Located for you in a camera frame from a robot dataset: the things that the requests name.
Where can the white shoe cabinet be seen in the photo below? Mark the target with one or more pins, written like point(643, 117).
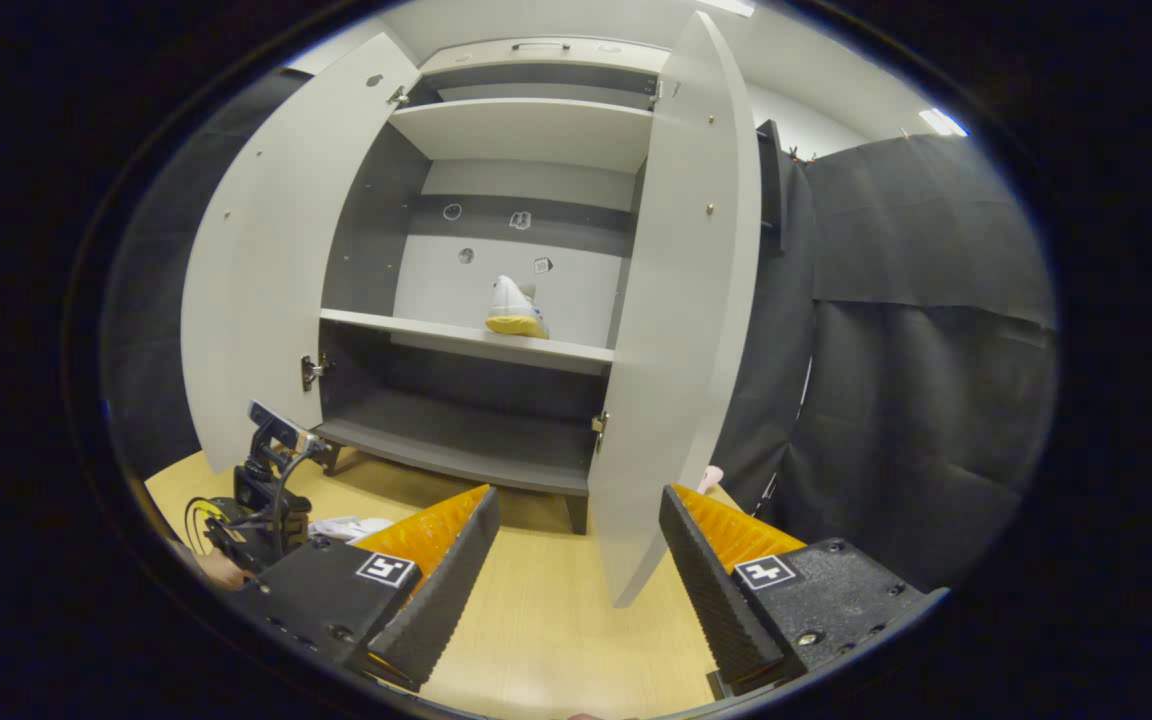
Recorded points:
point(456, 430)

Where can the white cabinet door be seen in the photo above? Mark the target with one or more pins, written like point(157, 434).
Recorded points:
point(276, 260)
point(676, 350)

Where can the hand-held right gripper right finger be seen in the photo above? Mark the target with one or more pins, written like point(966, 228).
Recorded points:
point(721, 600)

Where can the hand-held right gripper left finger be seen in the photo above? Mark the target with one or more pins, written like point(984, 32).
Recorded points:
point(441, 590)

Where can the ceiling light panel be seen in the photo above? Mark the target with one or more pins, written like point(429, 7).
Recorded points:
point(941, 122)
point(726, 7)

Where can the white cabinet drawer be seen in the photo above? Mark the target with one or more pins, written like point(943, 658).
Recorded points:
point(476, 58)

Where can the pink star plush toy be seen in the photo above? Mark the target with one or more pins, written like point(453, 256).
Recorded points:
point(711, 480)

